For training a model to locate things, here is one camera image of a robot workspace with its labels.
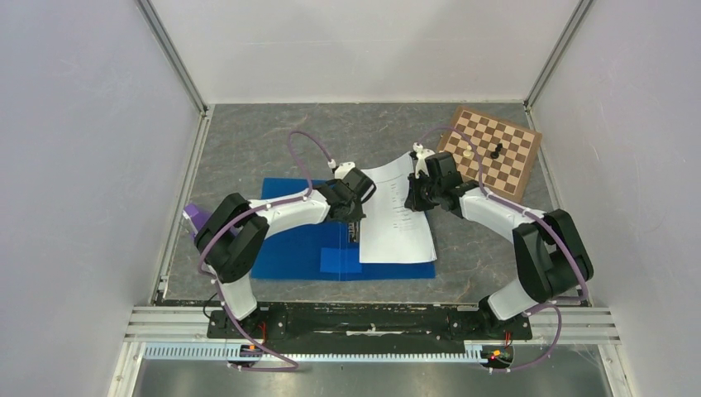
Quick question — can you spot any blue plastic folder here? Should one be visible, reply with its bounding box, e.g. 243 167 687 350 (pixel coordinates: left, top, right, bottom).
250 178 437 282

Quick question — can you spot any white paper sheet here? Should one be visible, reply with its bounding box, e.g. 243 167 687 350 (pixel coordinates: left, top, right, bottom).
359 153 436 265

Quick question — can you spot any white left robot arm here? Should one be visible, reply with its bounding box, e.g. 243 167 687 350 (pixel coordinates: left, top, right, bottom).
193 163 377 337

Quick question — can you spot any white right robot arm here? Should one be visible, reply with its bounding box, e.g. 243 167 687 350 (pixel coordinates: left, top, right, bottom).
404 147 594 337

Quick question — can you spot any metal folder clip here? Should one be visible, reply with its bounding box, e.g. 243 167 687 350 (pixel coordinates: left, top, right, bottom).
347 222 360 243

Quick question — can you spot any black chess piece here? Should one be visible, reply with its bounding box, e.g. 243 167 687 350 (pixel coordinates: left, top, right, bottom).
489 143 503 160

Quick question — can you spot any wooden chessboard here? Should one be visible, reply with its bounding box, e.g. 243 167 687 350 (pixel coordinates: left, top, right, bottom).
437 106 542 203

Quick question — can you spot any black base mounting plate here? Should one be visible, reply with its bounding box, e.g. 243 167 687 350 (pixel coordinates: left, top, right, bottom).
240 302 532 354

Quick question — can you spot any purple plastic object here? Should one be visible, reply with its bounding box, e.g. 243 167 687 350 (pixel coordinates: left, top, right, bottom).
182 203 211 239

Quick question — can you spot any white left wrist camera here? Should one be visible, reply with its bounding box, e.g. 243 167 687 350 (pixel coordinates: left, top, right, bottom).
327 159 355 179

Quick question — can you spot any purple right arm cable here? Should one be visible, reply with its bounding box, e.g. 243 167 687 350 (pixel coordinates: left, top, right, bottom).
418 126 591 375

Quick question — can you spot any aluminium frame post right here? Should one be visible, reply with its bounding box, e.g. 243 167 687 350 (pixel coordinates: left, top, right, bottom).
523 0 594 113

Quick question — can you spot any aluminium frame post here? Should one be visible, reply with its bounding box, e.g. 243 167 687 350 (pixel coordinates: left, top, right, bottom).
135 0 210 115
523 0 594 113

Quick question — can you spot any aluminium frame post left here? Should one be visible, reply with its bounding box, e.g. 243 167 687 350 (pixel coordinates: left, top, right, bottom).
135 0 210 115

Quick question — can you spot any white slotted cable duct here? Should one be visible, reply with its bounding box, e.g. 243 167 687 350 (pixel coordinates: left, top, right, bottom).
143 342 499 364

